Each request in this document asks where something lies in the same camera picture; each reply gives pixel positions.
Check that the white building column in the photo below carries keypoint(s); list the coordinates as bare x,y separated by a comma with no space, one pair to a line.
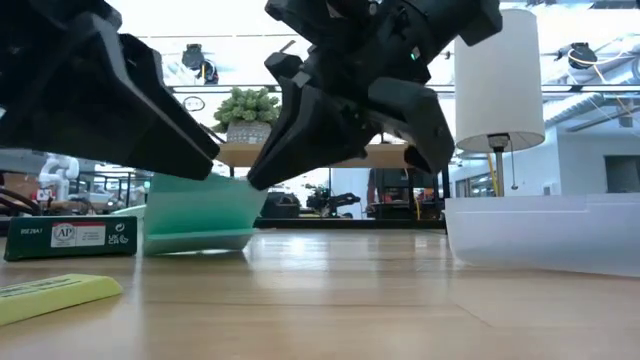
350,190

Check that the black background robot arm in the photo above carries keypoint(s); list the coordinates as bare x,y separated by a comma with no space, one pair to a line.
335,200

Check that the clear plastic storage box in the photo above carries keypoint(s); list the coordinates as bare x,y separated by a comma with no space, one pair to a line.
540,235

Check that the wooden shelf black metal legs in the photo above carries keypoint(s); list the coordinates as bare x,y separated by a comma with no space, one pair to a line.
240,155

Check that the white shade table lamp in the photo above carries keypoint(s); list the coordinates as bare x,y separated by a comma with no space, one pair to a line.
495,75

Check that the green plant in grey pot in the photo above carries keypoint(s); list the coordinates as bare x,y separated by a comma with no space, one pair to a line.
247,107

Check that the mint green stapler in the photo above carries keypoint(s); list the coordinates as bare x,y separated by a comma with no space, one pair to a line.
132,210

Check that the black metal rig frame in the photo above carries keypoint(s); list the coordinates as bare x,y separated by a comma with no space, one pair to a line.
350,223

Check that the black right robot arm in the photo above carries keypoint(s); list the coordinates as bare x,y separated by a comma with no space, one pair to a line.
465,17

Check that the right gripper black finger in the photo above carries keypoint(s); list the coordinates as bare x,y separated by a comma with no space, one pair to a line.
310,135
420,120

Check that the yellow green crayon box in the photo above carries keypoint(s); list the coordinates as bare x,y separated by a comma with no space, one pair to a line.
30,245

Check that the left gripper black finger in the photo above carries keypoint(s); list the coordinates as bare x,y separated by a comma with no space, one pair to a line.
135,115

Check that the teal patterned note pad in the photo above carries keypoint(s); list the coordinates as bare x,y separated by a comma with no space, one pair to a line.
200,215

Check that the yellow-green eraser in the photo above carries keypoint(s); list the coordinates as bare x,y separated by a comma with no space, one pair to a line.
50,295

